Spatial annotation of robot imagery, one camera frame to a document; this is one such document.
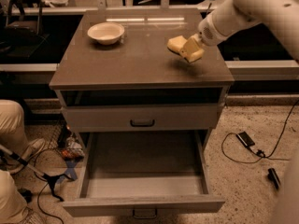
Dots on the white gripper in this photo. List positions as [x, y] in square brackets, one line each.
[207, 32]

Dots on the white bowl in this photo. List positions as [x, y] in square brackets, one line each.
[106, 33]

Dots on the black chair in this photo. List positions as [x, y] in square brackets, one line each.
[22, 36]

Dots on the person leg beige trousers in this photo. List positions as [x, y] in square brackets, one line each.
[12, 133]

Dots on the white shoe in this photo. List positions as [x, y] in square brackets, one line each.
[26, 151]

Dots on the grey drawer cabinet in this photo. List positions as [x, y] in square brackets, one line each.
[139, 69]

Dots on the closed grey top drawer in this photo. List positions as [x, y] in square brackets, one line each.
[141, 117]

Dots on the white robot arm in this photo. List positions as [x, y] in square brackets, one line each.
[282, 19]

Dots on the black bar on floor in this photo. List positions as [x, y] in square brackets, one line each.
[272, 176]

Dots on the black phone on floor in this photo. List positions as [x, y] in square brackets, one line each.
[245, 139]

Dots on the yellow sponge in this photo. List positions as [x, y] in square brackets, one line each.
[175, 44]

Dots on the open grey middle drawer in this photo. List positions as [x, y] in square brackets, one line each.
[143, 175]

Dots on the grabber stick tool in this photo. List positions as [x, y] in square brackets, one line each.
[50, 179]

